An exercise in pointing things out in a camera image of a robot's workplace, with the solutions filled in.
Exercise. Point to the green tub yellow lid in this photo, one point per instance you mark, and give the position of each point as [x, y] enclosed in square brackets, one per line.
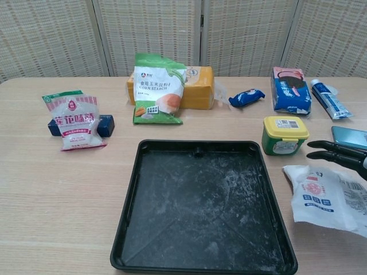
[282, 134]

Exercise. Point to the red white snack packet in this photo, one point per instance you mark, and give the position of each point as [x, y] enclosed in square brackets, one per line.
[76, 120]

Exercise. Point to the yellow tissue pack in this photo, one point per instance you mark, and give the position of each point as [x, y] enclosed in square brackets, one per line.
[198, 91]

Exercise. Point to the green white corn starch bag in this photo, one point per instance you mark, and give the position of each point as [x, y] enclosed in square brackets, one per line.
[156, 86]

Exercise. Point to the clear plastic wrapper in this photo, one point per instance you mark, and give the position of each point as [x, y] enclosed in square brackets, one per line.
[220, 91]

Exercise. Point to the woven folding screen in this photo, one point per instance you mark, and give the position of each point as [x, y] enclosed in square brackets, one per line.
[143, 28]

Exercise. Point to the dark blue box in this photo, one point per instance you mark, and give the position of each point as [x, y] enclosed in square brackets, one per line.
[106, 126]

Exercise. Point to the small blue cookie packet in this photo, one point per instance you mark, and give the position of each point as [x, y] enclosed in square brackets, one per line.
[246, 97]

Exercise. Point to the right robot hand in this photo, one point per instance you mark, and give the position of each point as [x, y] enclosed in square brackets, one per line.
[344, 157]

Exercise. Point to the black square baking tray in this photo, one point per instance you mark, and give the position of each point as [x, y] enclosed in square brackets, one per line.
[200, 206]

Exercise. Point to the blue white toothpaste tube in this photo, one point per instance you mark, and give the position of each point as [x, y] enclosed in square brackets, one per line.
[329, 98]

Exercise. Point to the teal smartphone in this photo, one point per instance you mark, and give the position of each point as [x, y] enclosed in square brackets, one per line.
[349, 137]

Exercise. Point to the blue pink cookie pack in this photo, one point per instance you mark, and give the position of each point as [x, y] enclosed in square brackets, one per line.
[289, 91]

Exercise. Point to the white castor sugar bag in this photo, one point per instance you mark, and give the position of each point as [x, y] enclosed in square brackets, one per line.
[315, 197]

